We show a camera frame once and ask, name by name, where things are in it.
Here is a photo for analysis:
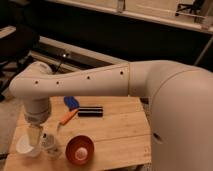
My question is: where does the red ceramic bowl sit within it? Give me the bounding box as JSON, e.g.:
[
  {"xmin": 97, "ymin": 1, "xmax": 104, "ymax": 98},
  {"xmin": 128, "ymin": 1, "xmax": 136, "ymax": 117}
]
[{"xmin": 65, "ymin": 135, "xmax": 94, "ymax": 166}]

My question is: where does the blue cloth piece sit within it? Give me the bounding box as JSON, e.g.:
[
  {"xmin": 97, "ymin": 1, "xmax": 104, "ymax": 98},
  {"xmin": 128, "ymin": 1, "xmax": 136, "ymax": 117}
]
[{"xmin": 64, "ymin": 96, "xmax": 79, "ymax": 110}]

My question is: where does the black cable on floor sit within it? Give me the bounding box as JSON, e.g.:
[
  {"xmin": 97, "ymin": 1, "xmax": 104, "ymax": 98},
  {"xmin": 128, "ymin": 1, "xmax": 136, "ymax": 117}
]
[{"xmin": 53, "ymin": 49, "xmax": 72, "ymax": 74}]

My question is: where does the black rectangular box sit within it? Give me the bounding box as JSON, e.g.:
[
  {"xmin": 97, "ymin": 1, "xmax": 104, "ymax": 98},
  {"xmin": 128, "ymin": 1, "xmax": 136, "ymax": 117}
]
[{"xmin": 78, "ymin": 107, "xmax": 103, "ymax": 117}]

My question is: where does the wooden table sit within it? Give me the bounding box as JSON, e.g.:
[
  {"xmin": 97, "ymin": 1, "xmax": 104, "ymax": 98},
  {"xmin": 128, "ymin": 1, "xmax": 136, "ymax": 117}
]
[{"xmin": 3, "ymin": 97, "xmax": 151, "ymax": 171}]

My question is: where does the white plastic cup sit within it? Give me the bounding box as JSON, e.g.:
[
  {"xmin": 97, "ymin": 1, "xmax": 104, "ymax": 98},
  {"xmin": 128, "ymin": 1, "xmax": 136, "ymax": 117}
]
[{"xmin": 16, "ymin": 135, "xmax": 41, "ymax": 157}]

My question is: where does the black office chair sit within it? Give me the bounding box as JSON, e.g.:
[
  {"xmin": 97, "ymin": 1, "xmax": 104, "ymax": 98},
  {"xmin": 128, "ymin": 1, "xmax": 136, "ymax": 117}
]
[{"xmin": 0, "ymin": 25, "xmax": 39, "ymax": 102}]

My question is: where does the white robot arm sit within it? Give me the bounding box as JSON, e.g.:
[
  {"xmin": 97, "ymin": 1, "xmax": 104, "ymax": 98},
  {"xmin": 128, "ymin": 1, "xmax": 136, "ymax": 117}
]
[{"xmin": 9, "ymin": 60, "xmax": 213, "ymax": 171}]

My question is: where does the clear plastic bottle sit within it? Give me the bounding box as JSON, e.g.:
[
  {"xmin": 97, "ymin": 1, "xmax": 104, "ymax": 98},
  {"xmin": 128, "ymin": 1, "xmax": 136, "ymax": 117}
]
[{"xmin": 40, "ymin": 133, "xmax": 61, "ymax": 159}]

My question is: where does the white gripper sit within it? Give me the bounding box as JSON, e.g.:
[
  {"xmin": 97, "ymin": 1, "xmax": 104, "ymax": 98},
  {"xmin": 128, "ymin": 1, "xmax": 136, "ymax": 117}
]
[{"xmin": 24, "ymin": 112, "xmax": 50, "ymax": 146}]

